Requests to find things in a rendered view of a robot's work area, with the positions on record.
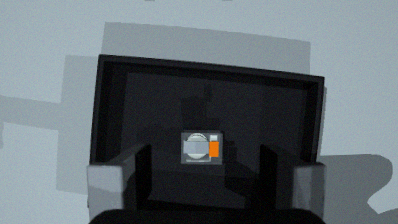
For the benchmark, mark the black parts tray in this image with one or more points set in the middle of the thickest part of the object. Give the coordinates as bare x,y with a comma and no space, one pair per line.
142,100

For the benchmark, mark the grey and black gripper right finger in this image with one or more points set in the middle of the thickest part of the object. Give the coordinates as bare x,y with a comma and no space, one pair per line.
288,182

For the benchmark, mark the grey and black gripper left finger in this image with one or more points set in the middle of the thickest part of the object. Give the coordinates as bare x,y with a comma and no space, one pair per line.
124,182

